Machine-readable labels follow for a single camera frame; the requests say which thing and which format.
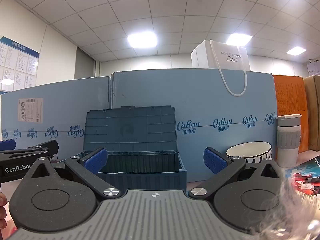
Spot white paper bag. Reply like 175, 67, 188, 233
191, 39, 251, 97

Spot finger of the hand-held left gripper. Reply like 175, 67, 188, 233
27, 140, 60, 161
0, 138, 17, 152

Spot white and grey tumbler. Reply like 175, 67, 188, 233
276, 114, 302, 168

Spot orange box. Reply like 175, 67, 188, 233
272, 74, 309, 153

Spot ceiling light panel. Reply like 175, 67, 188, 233
226, 33, 253, 47
286, 47, 307, 56
127, 31, 158, 48

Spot blue plastic storage box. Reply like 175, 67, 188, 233
81, 105, 187, 191

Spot blue printed mat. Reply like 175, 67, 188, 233
284, 155, 320, 198

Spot large blue cardboard box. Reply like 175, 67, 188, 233
0, 76, 112, 161
110, 69, 278, 183

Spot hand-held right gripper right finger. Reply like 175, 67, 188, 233
188, 147, 286, 199

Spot grey fuzzy tuft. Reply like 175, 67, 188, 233
240, 167, 320, 240

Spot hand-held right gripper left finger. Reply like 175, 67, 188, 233
24, 148, 123, 202

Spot white wall papers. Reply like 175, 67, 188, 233
306, 59, 320, 77

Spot brown cardboard box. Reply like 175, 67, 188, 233
303, 75, 320, 152

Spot striped ceramic bowl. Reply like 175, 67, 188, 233
226, 141, 272, 166

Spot person's left hand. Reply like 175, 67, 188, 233
0, 191, 7, 229

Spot blue wall notice board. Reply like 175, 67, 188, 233
0, 35, 40, 93

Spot white shipping label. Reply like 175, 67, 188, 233
17, 98, 44, 123

